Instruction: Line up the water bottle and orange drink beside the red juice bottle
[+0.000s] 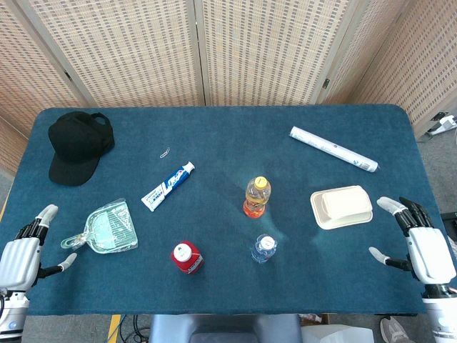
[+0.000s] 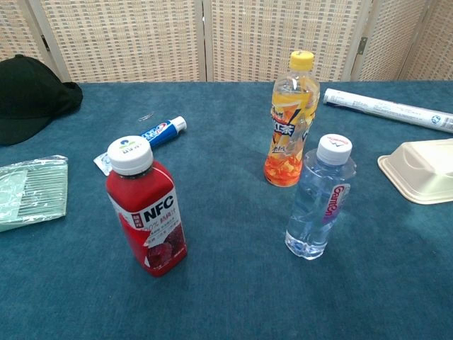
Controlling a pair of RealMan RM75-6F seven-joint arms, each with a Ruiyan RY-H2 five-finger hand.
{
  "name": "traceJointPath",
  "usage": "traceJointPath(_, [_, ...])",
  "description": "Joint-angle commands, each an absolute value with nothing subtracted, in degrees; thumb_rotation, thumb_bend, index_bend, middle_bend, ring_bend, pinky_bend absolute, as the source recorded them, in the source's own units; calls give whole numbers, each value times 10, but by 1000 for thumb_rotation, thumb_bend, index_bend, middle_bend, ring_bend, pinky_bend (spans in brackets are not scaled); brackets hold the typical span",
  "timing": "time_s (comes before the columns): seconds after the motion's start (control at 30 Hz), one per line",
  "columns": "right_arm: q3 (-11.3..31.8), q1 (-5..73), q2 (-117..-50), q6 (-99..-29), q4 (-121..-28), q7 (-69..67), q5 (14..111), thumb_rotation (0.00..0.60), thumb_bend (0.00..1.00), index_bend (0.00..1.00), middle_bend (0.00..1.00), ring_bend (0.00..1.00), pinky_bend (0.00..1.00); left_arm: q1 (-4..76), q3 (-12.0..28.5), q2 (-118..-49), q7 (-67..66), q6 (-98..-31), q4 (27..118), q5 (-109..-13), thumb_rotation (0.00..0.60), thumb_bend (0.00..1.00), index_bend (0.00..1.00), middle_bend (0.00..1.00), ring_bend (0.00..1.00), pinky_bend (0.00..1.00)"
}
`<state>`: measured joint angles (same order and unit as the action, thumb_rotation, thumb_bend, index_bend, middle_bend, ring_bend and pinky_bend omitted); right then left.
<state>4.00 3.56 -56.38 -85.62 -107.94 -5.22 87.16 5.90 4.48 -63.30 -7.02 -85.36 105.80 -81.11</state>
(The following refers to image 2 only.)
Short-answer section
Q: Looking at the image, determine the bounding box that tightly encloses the red NFC juice bottle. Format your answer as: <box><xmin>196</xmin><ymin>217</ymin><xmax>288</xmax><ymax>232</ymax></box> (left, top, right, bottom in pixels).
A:
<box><xmin>105</xmin><ymin>135</ymin><xmax>188</xmax><ymax>278</ymax></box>

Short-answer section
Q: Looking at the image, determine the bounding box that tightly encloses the orange iced tea bottle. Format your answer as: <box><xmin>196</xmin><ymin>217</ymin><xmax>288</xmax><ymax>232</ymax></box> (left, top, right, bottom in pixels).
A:
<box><xmin>263</xmin><ymin>50</ymin><xmax>321</xmax><ymax>188</ymax></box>

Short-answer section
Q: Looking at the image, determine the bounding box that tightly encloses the green plastic-wrapped pack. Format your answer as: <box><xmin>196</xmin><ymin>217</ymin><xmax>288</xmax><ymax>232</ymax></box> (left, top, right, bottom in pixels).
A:
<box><xmin>0</xmin><ymin>154</ymin><xmax>69</xmax><ymax>233</ymax></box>

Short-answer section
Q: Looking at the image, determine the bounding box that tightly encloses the woven folding screen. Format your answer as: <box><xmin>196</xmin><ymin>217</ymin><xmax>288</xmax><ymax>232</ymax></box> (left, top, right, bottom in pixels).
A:
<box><xmin>0</xmin><ymin>0</ymin><xmax>453</xmax><ymax>83</ymax></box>

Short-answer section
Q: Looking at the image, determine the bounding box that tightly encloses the clear water bottle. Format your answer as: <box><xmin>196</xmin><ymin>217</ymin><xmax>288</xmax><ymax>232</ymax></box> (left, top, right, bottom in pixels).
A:
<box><xmin>285</xmin><ymin>133</ymin><xmax>357</xmax><ymax>261</ymax></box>

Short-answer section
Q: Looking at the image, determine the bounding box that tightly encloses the blue white toothpaste tube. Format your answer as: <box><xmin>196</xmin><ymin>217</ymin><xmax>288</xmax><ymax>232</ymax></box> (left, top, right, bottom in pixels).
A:
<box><xmin>93</xmin><ymin>115</ymin><xmax>188</xmax><ymax>177</ymax></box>

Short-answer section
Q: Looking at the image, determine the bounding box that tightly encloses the beige takeaway food box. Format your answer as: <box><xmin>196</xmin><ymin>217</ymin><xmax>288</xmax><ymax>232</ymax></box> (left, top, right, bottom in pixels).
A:
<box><xmin>377</xmin><ymin>138</ymin><xmax>453</xmax><ymax>205</ymax></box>

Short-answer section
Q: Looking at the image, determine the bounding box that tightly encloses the white printed roll tube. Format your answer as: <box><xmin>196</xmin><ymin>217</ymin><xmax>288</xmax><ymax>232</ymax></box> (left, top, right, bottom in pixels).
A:
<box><xmin>322</xmin><ymin>88</ymin><xmax>453</xmax><ymax>134</ymax></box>

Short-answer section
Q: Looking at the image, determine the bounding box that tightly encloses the teal table cloth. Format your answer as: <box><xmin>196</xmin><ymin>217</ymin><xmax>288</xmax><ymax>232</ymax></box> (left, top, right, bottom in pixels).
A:
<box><xmin>0</xmin><ymin>81</ymin><xmax>453</xmax><ymax>340</ymax></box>

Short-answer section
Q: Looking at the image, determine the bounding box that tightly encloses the black baseball cap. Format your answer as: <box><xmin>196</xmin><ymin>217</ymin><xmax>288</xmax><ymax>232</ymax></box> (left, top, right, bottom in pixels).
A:
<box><xmin>0</xmin><ymin>55</ymin><xmax>84</xmax><ymax>147</ymax></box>

